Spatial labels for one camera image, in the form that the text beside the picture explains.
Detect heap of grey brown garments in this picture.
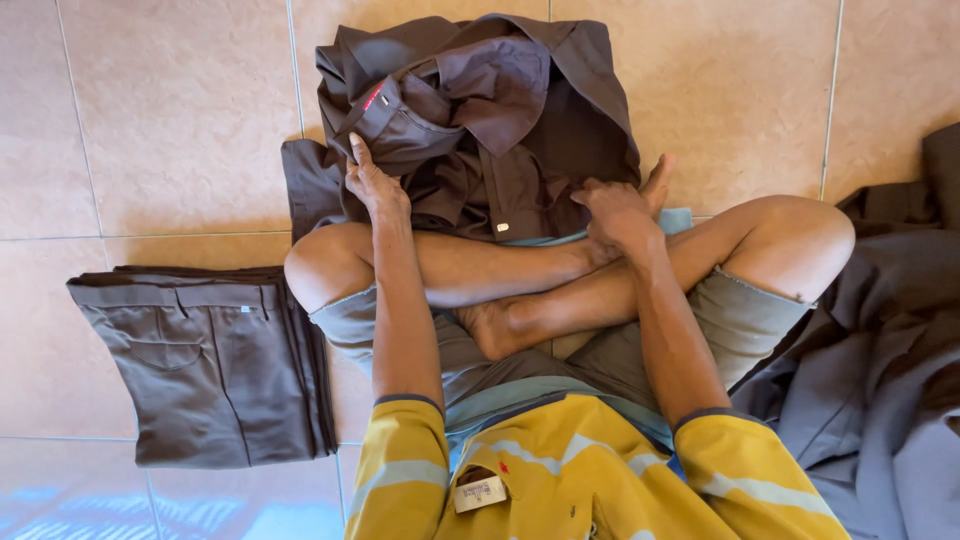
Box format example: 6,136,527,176
730,123,960,540

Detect person's left leg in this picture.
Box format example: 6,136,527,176
283,153,678,313

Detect stack of folded brown trousers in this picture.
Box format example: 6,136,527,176
66,264,339,471

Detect grey shorts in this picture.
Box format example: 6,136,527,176
308,265,819,453

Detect person's right leg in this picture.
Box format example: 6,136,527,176
453,194,857,363

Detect person's leg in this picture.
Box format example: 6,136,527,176
283,153,678,313
453,194,857,363

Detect person's left hand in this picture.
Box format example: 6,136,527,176
344,132,412,228

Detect yellow striped shirt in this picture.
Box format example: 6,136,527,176
344,393,853,540

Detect light blue cloth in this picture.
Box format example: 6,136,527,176
498,207,696,249

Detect small paper pack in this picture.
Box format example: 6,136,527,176
452,474,510,516

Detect person's right hand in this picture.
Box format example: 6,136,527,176
570,177,667,261

